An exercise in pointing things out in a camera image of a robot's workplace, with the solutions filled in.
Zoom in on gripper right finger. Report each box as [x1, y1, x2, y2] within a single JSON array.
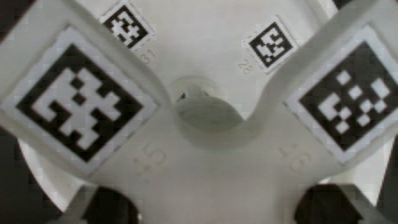
[[294, 184, 392, 224]]

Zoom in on white table base part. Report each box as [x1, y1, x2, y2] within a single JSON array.
[[0, 0, 398, 224]]

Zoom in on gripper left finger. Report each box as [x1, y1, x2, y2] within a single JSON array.
[[45, 185, 141, 224]]

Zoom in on white round table top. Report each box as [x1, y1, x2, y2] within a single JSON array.
[[3, 0, 398, 211]]

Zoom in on white cylindrical table leg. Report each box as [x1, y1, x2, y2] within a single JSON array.
[[171, 76, 244, 132]]

